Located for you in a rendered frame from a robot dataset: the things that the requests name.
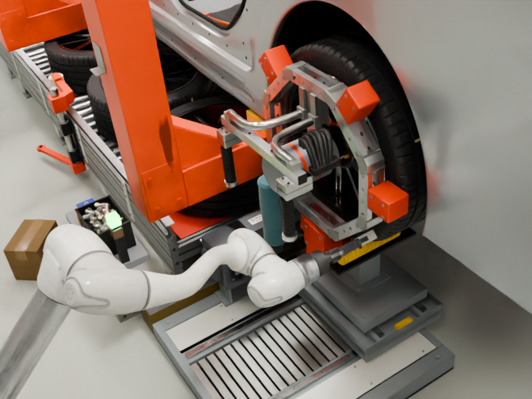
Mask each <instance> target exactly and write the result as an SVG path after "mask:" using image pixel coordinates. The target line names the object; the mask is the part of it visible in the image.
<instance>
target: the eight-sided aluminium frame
mask: <svg viewBox="0 0 532 399"><path fill-rule="evenodd" d="M295 85H298V86H301V87H303V88H304V89H305V90H306V91H308V92H309V93H313V94H314V95H316V96H317V97H318V98H319V99H321V100H322V101H324V102H325V103H326V104H327V105H328V106H329V107H330V109H331V111H332V114H333V115H334V117H335V119H336V121H337V123H338V125H339V127H340V129H341V131H342V133H343V135H344V137H345V139H346V141H347V143H348V145H349V147H350V149H351V152H352V153H353V155H354V157H355V159H356V161H357V164H358V167H359V217H358V218H355V219H352V220H351V221H349V222H345V221H344V220H343V219H342V218H341V217H339V216H338V215H337V214H335V213H334V212H333V211H331V210H330V209H329V208H328V207H326V206H325V205H324V204H323V203H322V202H321V201H319V200H318V199H317V198H316V197H314V195H313V194H312V193H311V191H309V192H306V193H304V194H302V195H300V196H298V197H295V198H294V199H293V202H294V205H295V207H296V208H297V209H298V211H299V212H300V213H301V212H302V213H303V214H304V215H305V216H306V217H307V218H308V219H309V220H310V221H312V222H313V223H314V224H315V225H316V226H318V227H319V228H320V229H321V230H323V231H324V232H325V233H326V234H327V235H328V236H329V238H332V239H333V240H334V241H340V240H342V239H344V238H346V237H349V236H351V235H353V234H357V233H358V232H361V231H362V232H363V231H364V230H367V229H369V228H371V227H372V226H375V225H377V224H379V223H380V222H382V219H381V218H380V217H378V216H377V215H376V214H375V213H374V212H372V211H371V210H369V209H368V189H370V188H373V187H374V186H376V185H378V184H381V183H382V182H384V168H385V167H386V166H385V162H384V157H383V155H382V150H381V149H379V147H378V144H377V143H376V141H375V139H374V136H373V135H372V133H371V131H370V129H369V127H368V126H367V123H366V121H365V119H364V118H363V119H361V120H358V121H356V122H354V123H351V124H347V123H346V121H345V120H344V118H343V117H342V115H341V114H340V111H339V110H338V108H337V107H336V103H337V102H338V100H339V99H340V97H341V95H342V94H343V92H344V91H345V90H346V88H347V86H346V85H345V84H344V83H343V82H338V81H337V80H336V79H334V78H331V77H330V76H328V75H327V74H325V73H323V72H321V71H319V70H318V69H316V68H315V67H313V66H311V65H310V64H309V63H305V62H304V61H300V62H297V63H293V64H291V65H289V66H286V67H285V68H284V69H282V72H281V73H280V74H279V75H278V76H277V78H276V79H275V80H274V81H273V83H272V84H271V85H270V86H269V87H268V88H267V89H266V90H265V91H264V93H263V94H262V95H263V100H262V102H263V104H264V118H265V120H270V119H273V118H276V117H279V116H283V115H285V114H286V113H285V103H284V98H285V96H286V95H287V94H288V93H289V92H290V91H291V90H292V88H293V87H294V86H295ZM285 128H287V124H286V123H285V124H283V125H280V126H278V127H273V128H270V129H266V136H267V143H268V144H270V145H271V140H272V138H273V137H274V136H275V135H276V134H278V133H279V132H280V131H282V130H283V129H285Z"/></svg>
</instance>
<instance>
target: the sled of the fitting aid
mask: <svg viewBox="0 0 532 399"><path fill-rule="evenodd" d="M298 294H299V295H300V296H301V297H302V299H303V300H304V301H305V302H306V303H307V304H308V305H309V306H310V307H311V308H312V309H313V310H314V311H315V312H316V313H317V314H318V315H319V316H320V317H321V318H322V319H323V320H324V321H325V322H326V323H327V324H328V325H329V326H330V327H331V328H332V329H333V330H334V331H335V332H336V333H337V334H338V335H339V336H340V337H341V338H342V339H343V340H344V341H345V342H346V343H347V344H348V345H349V346H350V347H351V348H352V349H353V350H354V351H355V352H356V353H357V354H358V355H359V356H360V357H361V358H362V359H363V360H364V361H365V362H366V363H367V362H369V361H371V360H372V359H374V358H375V357H377V356H379V355H381V354H382V353H383V352H385V351H387V350H389V349H390V348H392V347H393V346H395V345H396V344H399V343H400V342H402V341H403V340H405V339H407V338H408V337H410V336H411V335H413V334H414V333H417V332H418V331H420V330H421V329H423V328H424V327H426V326H428V325H430V324H431V323H432V322H434V321H436V320H438V319H439V318H441V314H442V307H443V304H442V303H441V302H440V301H439V300H438V299H437V298H435V297H434V296H433V295H432V294H430V293H429V292H427V297H425V298H423V299H421V300H420V301H418V302H417V303H415V304H413V305H411V306H410V307H408V308H407V309H405V310H403V311H401V312H400V313H398V314H396V315H394V316H393V317H391V318H390V319H388V320H386V321H384V322H383V323H381V324H380V325H377V326H376V327H374V328H373V329H371V330H369V331H367V332H365V333H363V332H362V331H361V330H360V329H359V328H358V327H357V326H356V325H355V324H354V323H353V322H352V321H351V320H350V319H349V318H348V317H346V316H345V315H344V314H343V313H342V312H341V311H340V310H339V309H338V308H337V307H336V306H335V305H334V304H333V303H332V302H331V301H330V300H329V299H328V298H327V297H326V296H324V295H323V294H322V293H321V292H320V291H319V290H318V289H317V288H316V287H315V286H314V285H313V284H310V285H309V286H307V287H304V288H303V289H301V290H300V291H299V292H298Z"/></svg>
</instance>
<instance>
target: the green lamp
mask: <svg viewBox="0 0 532 399"><path fill-rule="evenodd" d="M105 218H106V221H107V224H108V225H109V226H110V228H111V229H113V228H115V227H118V226H120V225H121V224H122V223H121V220H120V217H119V215H118V214H117V213H116V211H114V212H111V213H109V214H107V215H105Z"/></svg>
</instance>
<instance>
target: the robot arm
mask: <svg viewBox="0 0 532 399"><path fill-rule="evenodd" d="M376 238H377V236H376V234H375V232H374V230H370V231H368V232H367V233H365V234H363V235H361V236H359V237H357V238H355V239H353V238H352V239H351V241H350V242H348V243H347V244H345V245H342V246H341V247H337V248H335V249H331V250H329V251H327V252H325V253H323V252H322V251H320V250H316V251H314V252H312V253H310V254H302V255H301V256H298V257H296V258H294V259H293V260H291V261H288V262H286V261H285V260H283V259H281V258H280V257H278V256H277V255H276V253H275V252H274V250H273V248H272V247H271V246H270V245H269V244H268V243H267V242H266V241H265V240H264V239H263V238H262V237H261V236H260V235H259V234H257V233H256V232H254V231H252V230H249V229H246V228H240V229H237V230H235V231H233V232H232V233H231V234H230V236H229V237H228V240H227V244H225V245H219V246H216V247H214V248H212V249H210V250H208V251H207V252H206V253H204V254H203V255H202V256H201V257H200V258H199V259H198V260H197V261H196V262H195V263H194V264H193V265H192V266H191V267H190V268H189V269H188V270H187V271H186V272H184V273H182V274H180V275H165V274H160V273H155V272H148V271H143V270H135V269H127V268H126V267H125V265H123V264H122V263H120V262H119V261H118V260H117V259H116V258H115V257H114V256H113V255H112V252H111V250H110V249H109V248H108V246H107V245H106V244H105V243H104V242H103V241H102V240H101V239H100V238H99V237H98V236H97V235H96V234H95V233H94V232H93V231H91V230H88V229H86V228H84V227H81V226H76V225H74V224H64V225H61V226H58V227H56V228H54V230H53V231H52V232H50V234H49V235H48V236H47V239H46V241H45V243H44V255H43V259H42V262H41V266H40V270H39V274H38V276H37V286H38V288H37V289H36V291H35V293H34V294H33V296H32V297H31V299H30V300H29V302H28V304H27V306H26V307H25V309H24V311H23V312H22V314H21V316H20V317H19V319H18V320H17V322H16V324H15V326H14V327H13V329H12V330H11V332H10V334H9V335H8V337H7V338H6V341H5V342H4V344H3V345H2V347H1V348H0V399H16V398H17V396H18V395H19V393H20V392H21V390H22V388H23V387H24V385H25V383H26V382H27V381H28V379H29V377H30V375H31V373H32V372H33V371H34V369H35V367H36V365H37V364H38V362H39V361H40V359H41V357H42V356H43V354H44V353H45V351H46V350H47V348H48V346H49V344H50V343H51V341H52V340H53V338H54V336H55V334H56V333H57V332H58V330H59V328H60V326H61V325H62V323H63V322H64V320H65V318H66V317H67V315H68V313H69V312H70V310H71V309H73V310H76V311H78V312H81V313H84V314H92V315H117V314H129V313H132V312H136V311H141V310H147V309H149V308H152V307H155V306H160V305H164V304H166V303H171V302H176V301H179V300H182V299H184V298H187V297H189V296H191V295H193V294H195V293H196V292H197V291H198V290H199V289H200V288H201V287H202V286H203V285H204V284H205V283H206V282H207V280H208V279H209V278H210V277H211V275H212V274H213V273H214V271H215V270H216V269H217V267H218V266H219V265H221V264H227V265H228V267H229V268H230V269H231V270H233V271H236V272H240V273H242V274H245V275H250V276H251V277H252V280H251V281H250V282H249V285H248V287H247V291H248V295H249V297H250V299H251V300H252V301H253V303H254V304H255V305H256V306H258V307H260V308H266V307H270V306H274V305H277V304H280V303H281V302H284V301H286V300H288V299H289V298H292V297H293V296H295V295H296V294H297V293H298V292H300V290H301V289H303V288H304V287H307V286H309V285H310V284H312V283H314V282H315V281H316V280H319V278H320V276H323V275H324V274H326V273H328V272H329V269H330V266H329V265H330V264H333V263H335V262H337V261H338V260H339V259H340V258H342V257H344V256H345V255H346V254H348V253H350V252H351V251H353V250H355V249H357V248H359V249H361V248H362V246H363V245H365V244H367V243H369V242H371V241H373V240H374V239H376Z"/></svg>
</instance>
